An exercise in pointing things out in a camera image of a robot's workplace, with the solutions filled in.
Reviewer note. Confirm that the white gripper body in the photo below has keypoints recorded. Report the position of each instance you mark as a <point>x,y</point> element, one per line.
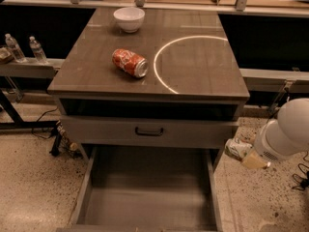
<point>266,143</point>

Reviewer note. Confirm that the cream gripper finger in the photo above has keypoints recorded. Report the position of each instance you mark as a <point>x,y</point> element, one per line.
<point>254,161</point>
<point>247,139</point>

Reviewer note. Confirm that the open grey bottom drawer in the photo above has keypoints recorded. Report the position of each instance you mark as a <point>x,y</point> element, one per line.
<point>144,189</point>

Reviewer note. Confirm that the grey drawer cabinet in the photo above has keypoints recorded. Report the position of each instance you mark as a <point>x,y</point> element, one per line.
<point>192,72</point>

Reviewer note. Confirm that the crushed red soda can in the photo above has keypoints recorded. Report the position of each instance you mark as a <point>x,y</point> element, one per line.
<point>130,62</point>

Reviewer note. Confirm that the closed grey drawer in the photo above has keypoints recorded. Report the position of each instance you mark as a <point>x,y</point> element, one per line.
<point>177,133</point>

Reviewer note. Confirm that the grey side shelf right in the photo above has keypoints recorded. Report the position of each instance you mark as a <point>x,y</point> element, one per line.
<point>275,81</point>

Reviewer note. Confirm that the grey side shelf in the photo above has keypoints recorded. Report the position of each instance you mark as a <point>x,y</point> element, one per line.
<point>31,69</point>
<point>275,81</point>

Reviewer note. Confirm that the white ceramic bowl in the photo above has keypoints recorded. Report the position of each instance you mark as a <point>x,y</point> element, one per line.
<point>129,19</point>

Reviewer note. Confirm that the right clear water bottle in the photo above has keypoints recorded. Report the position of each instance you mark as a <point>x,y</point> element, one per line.
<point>37,50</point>

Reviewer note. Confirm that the clear water bottle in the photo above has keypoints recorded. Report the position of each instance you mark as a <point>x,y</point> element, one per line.
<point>37,50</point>
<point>14,48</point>

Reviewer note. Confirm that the grey side shelf left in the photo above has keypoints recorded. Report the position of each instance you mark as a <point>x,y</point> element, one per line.
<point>31,69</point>

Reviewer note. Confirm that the black metal stand leg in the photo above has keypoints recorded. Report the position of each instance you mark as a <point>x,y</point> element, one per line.
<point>18,123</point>

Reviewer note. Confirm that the left clear water bottle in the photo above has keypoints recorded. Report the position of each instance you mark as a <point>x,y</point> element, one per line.
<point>14,48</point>

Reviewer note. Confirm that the black drawer handle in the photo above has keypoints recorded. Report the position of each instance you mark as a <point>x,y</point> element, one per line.
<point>154,133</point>

